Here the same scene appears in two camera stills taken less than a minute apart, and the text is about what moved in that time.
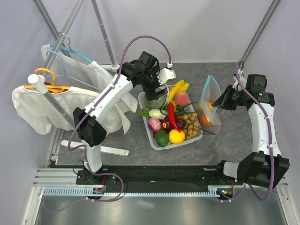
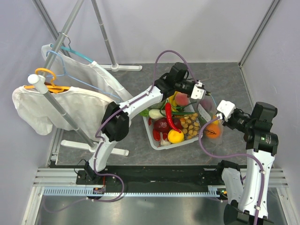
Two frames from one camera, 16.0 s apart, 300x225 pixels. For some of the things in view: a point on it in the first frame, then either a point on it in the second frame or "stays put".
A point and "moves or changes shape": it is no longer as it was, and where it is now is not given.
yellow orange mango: [205, 106] → [217, 122]
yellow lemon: [176, 137] stays put
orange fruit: [204, 120] → [213, 131]
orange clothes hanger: [52, 87] stays put
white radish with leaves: [155, 114] stays put
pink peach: [181, 99] stays put
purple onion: [154, 124] → [207, 104]
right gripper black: [223, 101] → [228, 123]
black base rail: [157, 176] stays put
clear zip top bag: [209, 121] moves or changes shape
